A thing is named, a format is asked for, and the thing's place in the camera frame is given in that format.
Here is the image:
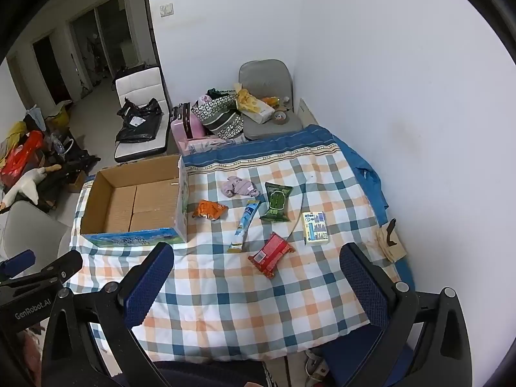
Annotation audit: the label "black plastic bag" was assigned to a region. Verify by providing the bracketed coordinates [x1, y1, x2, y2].
[115, 98, 163, 143]

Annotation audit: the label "white goose plush toy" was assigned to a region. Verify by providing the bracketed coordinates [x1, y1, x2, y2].
[1, 164, 61, 211]

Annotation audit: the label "purple socks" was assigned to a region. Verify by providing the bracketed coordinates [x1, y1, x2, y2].
[221, 176, 260, 197]

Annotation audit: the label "white leather chair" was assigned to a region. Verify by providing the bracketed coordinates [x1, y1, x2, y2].
[114, 66, 171, 164]

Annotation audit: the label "grey cushioned chair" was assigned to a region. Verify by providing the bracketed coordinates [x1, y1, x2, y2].
[239, 59, 303, 141]

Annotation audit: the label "green snack packet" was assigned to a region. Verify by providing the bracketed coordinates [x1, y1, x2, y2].
[260, 182, 293, 222]

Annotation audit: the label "pink suitcase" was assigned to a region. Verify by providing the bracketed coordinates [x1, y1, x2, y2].
[171, 102, 205, 155]

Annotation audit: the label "open cardboard box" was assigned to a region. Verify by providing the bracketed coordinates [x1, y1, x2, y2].
[80, 155, 189, 247]

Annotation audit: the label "blue long tube packet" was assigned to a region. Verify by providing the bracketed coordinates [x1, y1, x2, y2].
[227, 199, 261, 253]

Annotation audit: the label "grey chair near table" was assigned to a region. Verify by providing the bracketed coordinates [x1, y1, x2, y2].
[2, 201, 71, 269]

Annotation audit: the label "beige paper bag with clip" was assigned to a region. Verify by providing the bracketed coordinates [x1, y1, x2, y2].
[376, 218, 407, 263]

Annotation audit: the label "red plastic bag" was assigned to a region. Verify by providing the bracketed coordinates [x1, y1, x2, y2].
[1, 130, 44, 189]

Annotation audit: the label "yellow printed snack box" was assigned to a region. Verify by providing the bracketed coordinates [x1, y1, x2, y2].
[234, 83, 275, 124]

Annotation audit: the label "plaid checkered tablecloth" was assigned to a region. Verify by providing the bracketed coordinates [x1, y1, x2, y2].
[65, 143, 402, 363]

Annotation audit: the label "red snack packet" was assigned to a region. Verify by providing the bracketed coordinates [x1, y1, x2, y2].
[247, 233, 295, 279]

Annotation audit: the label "white wall switch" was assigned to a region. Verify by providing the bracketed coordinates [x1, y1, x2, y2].
[159, 3, 174, 17]

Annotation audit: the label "floral pink storage box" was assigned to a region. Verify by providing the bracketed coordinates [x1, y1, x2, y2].
[176, 136, 237, 155]

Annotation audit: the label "patterned woven tote bag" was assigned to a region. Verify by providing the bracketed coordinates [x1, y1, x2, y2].
[192, 94, 243, 140]

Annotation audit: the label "orange snack packet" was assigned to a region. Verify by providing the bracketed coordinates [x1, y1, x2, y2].
[193, 200, 228, 221]

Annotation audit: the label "tape roll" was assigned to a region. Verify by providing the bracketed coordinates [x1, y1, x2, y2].
[272, 111, 289, 125]

